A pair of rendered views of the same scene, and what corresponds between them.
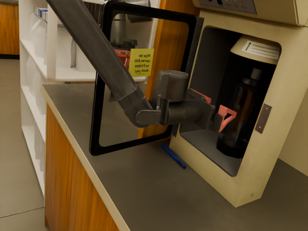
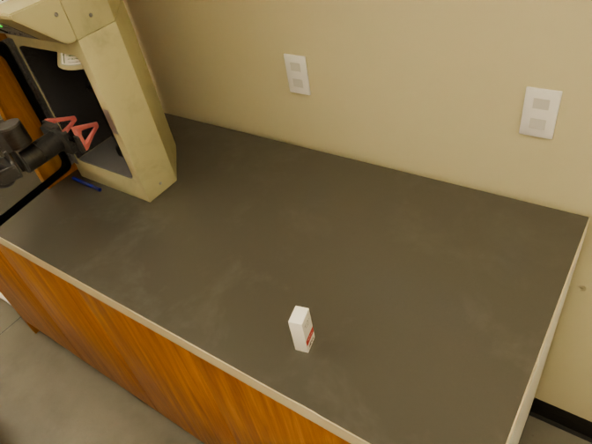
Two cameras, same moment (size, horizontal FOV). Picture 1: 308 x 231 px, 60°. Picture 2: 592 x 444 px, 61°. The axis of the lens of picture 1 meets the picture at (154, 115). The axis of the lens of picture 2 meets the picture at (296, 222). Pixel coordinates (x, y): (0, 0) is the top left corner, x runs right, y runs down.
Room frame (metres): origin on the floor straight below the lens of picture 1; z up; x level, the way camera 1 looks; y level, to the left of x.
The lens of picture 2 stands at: (-0.64, -0.40, 1.77)
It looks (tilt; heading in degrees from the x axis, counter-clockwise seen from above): 41 degrees down; 348
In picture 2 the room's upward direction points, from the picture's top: 11 degrees counter-clockwise
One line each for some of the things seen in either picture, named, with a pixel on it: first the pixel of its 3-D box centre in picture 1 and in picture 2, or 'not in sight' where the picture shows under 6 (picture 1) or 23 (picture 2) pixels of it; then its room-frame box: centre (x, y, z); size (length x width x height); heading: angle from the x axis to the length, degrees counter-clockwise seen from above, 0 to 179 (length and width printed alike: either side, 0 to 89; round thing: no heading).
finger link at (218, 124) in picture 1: (219, 113); (80, 132); (0.64, -0.17, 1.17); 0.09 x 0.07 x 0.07; 126
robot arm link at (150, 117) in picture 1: (159, 95); (8, 150); (0.59, 0.00, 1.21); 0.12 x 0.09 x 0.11; 106
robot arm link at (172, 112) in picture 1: (171, 110); (29, 156); (0.59, -0.04, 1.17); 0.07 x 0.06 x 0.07; 126
